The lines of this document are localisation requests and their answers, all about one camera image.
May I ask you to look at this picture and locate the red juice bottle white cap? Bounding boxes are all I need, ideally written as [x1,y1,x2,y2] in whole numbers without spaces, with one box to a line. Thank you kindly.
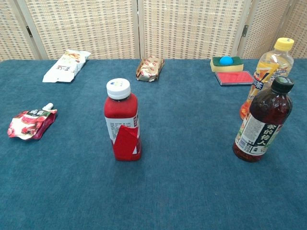
[104,78,142,162]

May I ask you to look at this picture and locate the dark tea bottle black cap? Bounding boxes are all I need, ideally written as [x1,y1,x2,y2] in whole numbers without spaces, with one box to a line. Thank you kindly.
[232,76,295,163]

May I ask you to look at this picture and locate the gold wrapped snack pack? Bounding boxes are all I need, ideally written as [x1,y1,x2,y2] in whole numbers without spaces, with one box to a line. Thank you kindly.
[136,56,165,82]

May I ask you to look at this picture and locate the blue table cloth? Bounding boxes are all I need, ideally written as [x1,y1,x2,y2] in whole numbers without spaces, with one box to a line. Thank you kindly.
[0,58,307,230]

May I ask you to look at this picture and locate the yellow green sponge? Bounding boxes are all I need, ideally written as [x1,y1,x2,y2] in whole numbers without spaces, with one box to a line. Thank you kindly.
[210,56,245,73]

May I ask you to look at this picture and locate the red ink pad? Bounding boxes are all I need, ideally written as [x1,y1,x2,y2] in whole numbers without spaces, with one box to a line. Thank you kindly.
[214,70,255,86]

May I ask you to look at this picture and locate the blue ball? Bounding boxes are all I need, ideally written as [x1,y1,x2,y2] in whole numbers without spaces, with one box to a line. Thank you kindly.
[219,56,234,66]

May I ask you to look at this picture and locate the white snack bag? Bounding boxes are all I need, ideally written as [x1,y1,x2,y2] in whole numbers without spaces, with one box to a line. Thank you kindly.
[42,49,92,83]

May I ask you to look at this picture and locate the woven folding screen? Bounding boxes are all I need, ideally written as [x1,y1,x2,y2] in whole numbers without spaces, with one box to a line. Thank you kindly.
[0,0,307,61]

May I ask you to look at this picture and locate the red jelly spout pouch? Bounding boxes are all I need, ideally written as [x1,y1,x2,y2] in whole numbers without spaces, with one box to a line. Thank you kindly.
[7,103,58,142]

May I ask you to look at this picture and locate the iced tea bottle yellow cap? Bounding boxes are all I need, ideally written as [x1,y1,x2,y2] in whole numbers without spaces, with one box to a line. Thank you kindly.
[239,37,295,121]

